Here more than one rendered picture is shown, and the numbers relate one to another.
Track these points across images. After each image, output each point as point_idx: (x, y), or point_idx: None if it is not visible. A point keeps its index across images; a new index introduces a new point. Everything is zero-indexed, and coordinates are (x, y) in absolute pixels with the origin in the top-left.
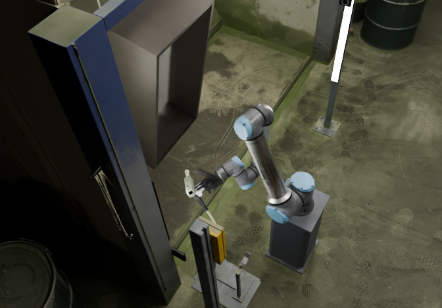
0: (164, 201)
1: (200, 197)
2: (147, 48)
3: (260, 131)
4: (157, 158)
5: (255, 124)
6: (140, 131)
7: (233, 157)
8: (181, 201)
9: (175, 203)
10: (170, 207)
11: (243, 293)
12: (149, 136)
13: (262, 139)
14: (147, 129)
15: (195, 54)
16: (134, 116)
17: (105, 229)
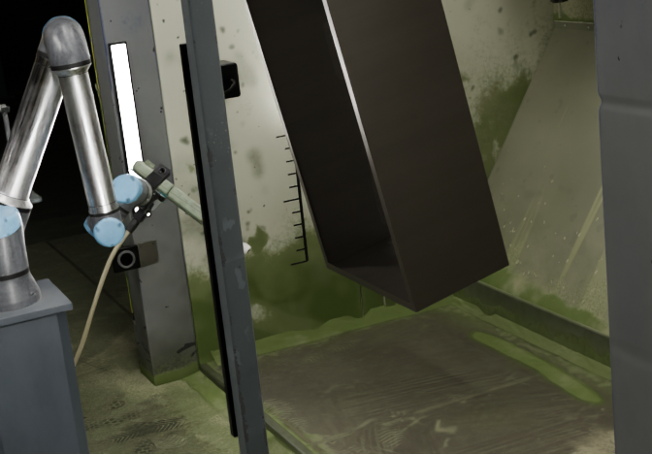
0: (333, 381)
1: (292, 417)
2: None
3: (39, 47)
4: (349, 269)
5: (45, 27)
6: (325, 148)
7: (135, 177)
8: (309, 397)
9: (311, 391)
10: (309, 385)
11: None
12: (305, 154)
13: (34, 63)
14: (303, 133)
15: (379, 90)
16: (324, 104)
17: (307, 289)
